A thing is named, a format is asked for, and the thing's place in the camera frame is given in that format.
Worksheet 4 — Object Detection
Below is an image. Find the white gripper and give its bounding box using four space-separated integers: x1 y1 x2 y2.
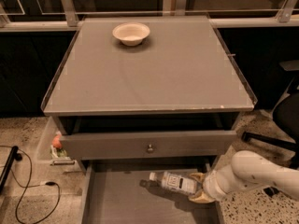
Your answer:
188 170 227 203

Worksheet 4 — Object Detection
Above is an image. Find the blue labelled plastic bottle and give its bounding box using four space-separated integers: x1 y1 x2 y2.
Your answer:
149 171 201 196

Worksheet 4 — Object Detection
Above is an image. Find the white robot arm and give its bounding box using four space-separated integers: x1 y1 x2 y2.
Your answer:
188 150 299 203

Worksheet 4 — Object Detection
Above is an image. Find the grey drawer cabinet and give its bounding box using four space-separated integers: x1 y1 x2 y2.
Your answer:
42 16 256 166

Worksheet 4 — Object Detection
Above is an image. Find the grey open middle drawer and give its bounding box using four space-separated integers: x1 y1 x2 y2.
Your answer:
78 163 223 224

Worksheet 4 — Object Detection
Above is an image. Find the grey top drawer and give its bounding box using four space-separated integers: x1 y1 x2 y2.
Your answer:
60 131 236 160

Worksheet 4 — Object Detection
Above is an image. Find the black office chair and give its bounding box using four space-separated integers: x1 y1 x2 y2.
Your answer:
241 59 299 198

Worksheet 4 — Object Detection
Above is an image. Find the orange toy in bin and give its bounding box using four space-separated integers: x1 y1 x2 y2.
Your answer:
52 133 63 149

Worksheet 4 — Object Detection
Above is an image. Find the white paper bowl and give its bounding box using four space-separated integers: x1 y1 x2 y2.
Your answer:
112 22 150 47

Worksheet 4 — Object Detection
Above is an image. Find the black bar on floor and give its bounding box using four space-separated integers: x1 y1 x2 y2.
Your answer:
0 146 19 193

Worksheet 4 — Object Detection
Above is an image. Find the metal railing bracket right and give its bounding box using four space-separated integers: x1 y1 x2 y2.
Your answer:
276 0 298 22

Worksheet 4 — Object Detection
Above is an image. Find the metal railing bracket left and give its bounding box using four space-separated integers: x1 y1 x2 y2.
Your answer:
61 0 78 27

